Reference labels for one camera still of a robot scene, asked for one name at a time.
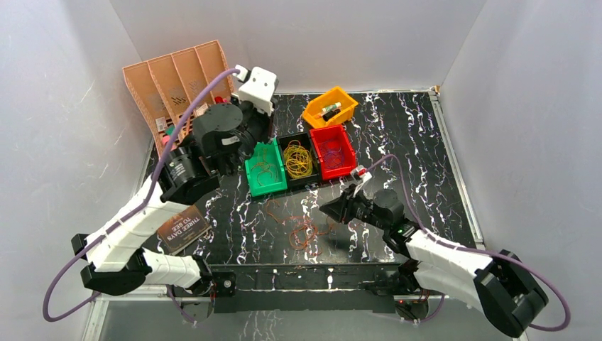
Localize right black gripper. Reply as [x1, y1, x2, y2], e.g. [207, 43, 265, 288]
[319, 183, 389, 231]

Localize black marker in yellow bin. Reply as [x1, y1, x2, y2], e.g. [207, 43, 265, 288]
[322, 109, 341, 121]

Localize glue stick in yellow bin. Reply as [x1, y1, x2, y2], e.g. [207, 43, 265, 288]
[321, 102, 341, 116]

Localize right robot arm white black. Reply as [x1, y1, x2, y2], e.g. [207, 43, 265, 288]
[319, 185, 549, 337]

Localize yellow green wire coil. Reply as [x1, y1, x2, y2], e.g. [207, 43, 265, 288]
[283, 140, 315, 180]

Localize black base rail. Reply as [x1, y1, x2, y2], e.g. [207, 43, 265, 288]
[212, 263, 433, 319]

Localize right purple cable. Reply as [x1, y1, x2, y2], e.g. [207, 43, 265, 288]
[359, 154, 572, 332]

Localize purple cable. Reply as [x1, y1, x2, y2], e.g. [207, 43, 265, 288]
[359, 154, 572, 332]
[42, 67, 243, 323]

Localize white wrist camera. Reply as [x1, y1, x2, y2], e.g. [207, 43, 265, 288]
[235, 65, 279, 117]
[350, 165, 373, 197]

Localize black plastic bin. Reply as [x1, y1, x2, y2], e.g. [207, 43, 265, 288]
[277, 131, 322, 190]

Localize pink plastic file organizer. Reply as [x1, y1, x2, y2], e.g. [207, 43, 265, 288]
[122, 40, 236, 158]

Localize red plastic bin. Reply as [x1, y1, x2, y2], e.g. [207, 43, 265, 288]
[310, 125, 358, 180]

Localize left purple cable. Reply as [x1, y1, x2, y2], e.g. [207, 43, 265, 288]
[42, 67, 243, 323]

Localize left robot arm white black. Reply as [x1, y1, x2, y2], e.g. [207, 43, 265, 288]
[72, 100, 273, 296]

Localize green plastic bin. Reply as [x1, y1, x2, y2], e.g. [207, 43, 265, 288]
[244, 139, 288, 197]

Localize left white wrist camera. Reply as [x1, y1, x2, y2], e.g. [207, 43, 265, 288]
[235, 65, 279, 117]

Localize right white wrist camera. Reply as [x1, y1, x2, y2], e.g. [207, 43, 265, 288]
[350, 165, 373, 197]

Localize yellow plastic bin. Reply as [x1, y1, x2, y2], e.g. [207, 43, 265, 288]
[302, 86, 359, 129]

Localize orange wire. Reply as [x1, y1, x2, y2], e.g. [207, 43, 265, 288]
[266, 200, 337, 253]
[250, 148, 279, 187]

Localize dark book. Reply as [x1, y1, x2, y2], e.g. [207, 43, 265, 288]
[156, 205, 211, 255]

